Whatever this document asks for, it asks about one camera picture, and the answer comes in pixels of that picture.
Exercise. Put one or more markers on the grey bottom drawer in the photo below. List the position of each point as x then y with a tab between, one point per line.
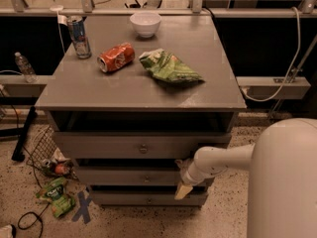
146	198

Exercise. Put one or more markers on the black bar on floor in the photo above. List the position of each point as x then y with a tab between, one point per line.
18	156

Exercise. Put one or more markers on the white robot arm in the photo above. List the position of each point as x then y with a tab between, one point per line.
282	166

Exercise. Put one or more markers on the blue tape cross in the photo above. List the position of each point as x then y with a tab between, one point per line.
84	200

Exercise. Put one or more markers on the clear plastic water bottle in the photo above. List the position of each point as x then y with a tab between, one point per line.
25	68

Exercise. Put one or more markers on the white round device with cord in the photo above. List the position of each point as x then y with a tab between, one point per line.
61	19

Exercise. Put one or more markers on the grey drawer cabinet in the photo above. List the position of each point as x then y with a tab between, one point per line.
81	98

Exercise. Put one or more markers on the crushed orange soda can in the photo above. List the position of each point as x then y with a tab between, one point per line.
116	57

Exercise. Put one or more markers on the blue energy drink can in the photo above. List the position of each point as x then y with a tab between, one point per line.
78	36

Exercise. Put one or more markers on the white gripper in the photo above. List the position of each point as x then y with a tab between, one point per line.
186	176

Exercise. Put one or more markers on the grey drawer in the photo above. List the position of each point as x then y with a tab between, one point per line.
146	198
93	145
127	176

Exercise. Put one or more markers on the green snack bag on floor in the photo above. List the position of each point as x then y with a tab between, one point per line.
55	194

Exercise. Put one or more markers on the white bowl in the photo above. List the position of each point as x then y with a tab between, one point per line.
145	24

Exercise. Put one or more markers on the wire basket with trash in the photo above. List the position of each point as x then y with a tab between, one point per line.
47	158

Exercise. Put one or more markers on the grey top drawer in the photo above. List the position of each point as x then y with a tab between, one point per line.
93	145

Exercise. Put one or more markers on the green chip bag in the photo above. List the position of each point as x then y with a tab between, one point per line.
167	67

